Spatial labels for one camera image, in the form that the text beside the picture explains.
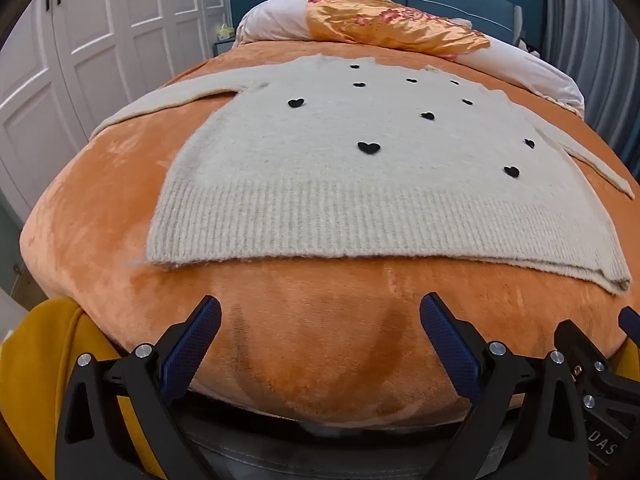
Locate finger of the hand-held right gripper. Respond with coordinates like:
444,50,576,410
554,318,607,376
618,307,640,347

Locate cream sweater with black hearts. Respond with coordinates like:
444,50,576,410
90,54,635,295

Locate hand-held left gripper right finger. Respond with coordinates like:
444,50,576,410
419,292,593,480

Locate orange floral satin quilt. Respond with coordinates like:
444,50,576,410
306,0,491,59

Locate person's yellow top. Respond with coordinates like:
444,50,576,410
0,296,167,480

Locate person's grey trousers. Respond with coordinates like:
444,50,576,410
182,407,501,480

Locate grey curtain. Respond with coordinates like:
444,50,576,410
542,0,640,181

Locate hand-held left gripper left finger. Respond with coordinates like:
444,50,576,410
55,295,223,480

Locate orange plush blanket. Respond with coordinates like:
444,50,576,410
20,40,640,426

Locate white panelled wardrobe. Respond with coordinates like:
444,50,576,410
0,0,232,227

